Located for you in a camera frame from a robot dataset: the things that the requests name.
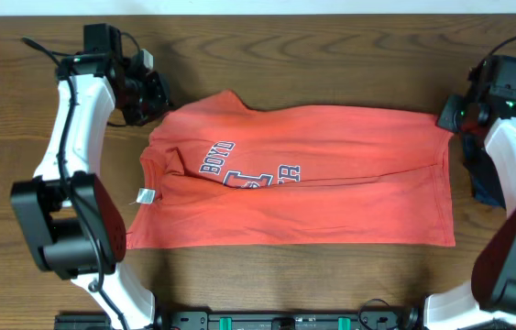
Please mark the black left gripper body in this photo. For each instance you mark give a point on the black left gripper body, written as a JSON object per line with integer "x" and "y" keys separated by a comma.
{"x": 145, "y": 103}

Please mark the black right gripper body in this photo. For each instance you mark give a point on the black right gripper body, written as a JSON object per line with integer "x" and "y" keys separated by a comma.
{"x": 456, "y": 115}

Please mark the red Boyd soccer t-shirt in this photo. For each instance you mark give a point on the red Boyd soccer t-shirt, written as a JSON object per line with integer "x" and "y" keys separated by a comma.
{"x": 226, "y": 175}

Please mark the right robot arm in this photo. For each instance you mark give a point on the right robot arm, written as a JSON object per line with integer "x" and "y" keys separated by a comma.
{"x": 490, "y": 294}

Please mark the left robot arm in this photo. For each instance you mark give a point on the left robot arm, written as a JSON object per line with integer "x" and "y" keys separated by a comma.
{"x": 67, "y": 217}

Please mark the dark printed folded garment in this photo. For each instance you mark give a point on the dark printed folded garment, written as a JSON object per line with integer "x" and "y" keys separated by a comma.
{"x": 485, "y": 181}

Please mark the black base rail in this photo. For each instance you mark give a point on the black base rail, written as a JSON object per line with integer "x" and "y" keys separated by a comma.
{"x": 254, "y": 321}

